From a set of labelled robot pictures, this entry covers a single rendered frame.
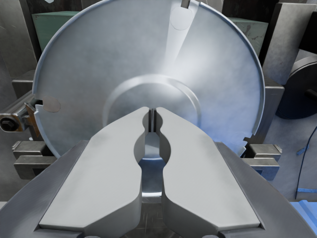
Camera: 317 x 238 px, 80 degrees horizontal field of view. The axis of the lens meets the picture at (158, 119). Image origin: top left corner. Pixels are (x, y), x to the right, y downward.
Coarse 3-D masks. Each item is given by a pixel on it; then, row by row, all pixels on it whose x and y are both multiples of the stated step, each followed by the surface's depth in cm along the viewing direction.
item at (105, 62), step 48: (144, 0) 18; (192, 0) 18; (48, 48) 20; (96, 48) 20; (144, 48) 20; (192, 48) 21; (240, 48) 21; (96, 96) 23; (144, 96) 23; (192, 96) 23; (240, 96) 24; (48, 144) 26; (240, 144) 28; (144, 192) 33
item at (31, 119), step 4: (28, 104) 23; (28, 108) 23; (32, 108) 24; (28, 112) 24; (32, 112) 24; (28, 116) 24; (32, 116) 24; (28, 120) 24; (32, 120) 24; (28, 124) 25; (32, 124) 25; (36, 124) 25; (36, 128) 25; (36, 132) 25
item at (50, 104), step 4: (48, 96) 23; (44, 100) 23; (48, 100) 23; (52, 100) 23; (56, 100) 23; (44, 104) 23; (48, 104) 23; (52, 104) 23; (56, 104) 23; (44, 108) 23; (48, 108) 23; (52, 108) 23; (56, 108) 23
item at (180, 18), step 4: (176, 8) 19; (180, 8) 19; (184, 8) 19; (172, 12) 19; (176, 12) 19; (180, 12) 19; (184, 12) 19; (188, 12) 19; (172, 16) 19; (176, 16) 19; (180, 16) 19; (184, 16) 19; (188, 16) 19; (172, 20) 19; (176, 20) 19; (180, 20) 19; (184, 20) 19; (188, 20) 19; (172, 24) 19; (176, 24) 19; (180, 24) 19; (184, 24) 19; (188, 24) 19; (176, 28) 20; (180, 28) 20; (184, 28) 20
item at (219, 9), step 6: (84, 0) 18; (90, 0) 18; (96, 0) 18; (186, 0) 19; (198, 0) 19; (204, 0) 19; (210, 0) 19; (216, 0) 19; (222, 0) 19; (84, 6) 19; (186, 6) 19; (210, 6) 19; (216, 6) 19; (222, 6) 19
